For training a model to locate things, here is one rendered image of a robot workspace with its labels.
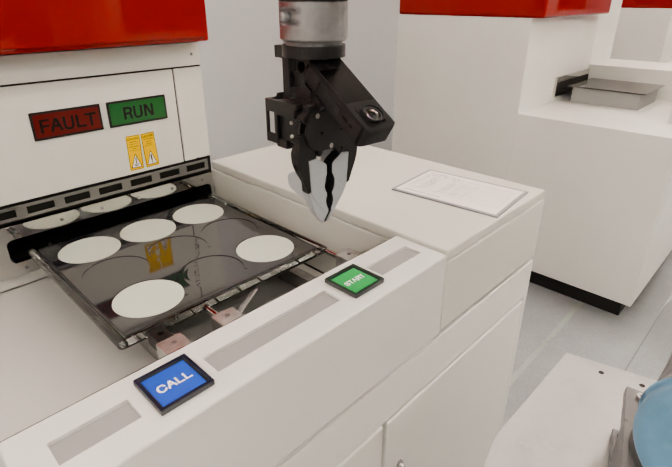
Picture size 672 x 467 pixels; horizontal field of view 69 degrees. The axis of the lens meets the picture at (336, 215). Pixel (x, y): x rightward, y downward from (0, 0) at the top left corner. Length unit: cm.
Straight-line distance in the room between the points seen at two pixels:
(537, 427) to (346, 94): 46
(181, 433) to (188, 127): 74
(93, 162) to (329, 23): 62
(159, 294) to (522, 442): 53
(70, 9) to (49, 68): 11
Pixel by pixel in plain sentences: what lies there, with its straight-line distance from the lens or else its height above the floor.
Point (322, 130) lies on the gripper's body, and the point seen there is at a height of 117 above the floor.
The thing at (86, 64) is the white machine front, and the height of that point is 119.
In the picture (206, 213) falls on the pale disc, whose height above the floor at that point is 90.
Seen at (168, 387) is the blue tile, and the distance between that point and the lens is 52.
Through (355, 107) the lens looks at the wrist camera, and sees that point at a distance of 52.
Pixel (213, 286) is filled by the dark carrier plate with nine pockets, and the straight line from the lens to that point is 78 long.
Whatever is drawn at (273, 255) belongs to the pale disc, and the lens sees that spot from 85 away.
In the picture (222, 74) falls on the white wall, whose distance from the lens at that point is 294.
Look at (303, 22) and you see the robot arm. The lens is 54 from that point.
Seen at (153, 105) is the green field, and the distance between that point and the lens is 106.
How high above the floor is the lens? 130
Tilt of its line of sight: 24 degrees down
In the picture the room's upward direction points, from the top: straight up
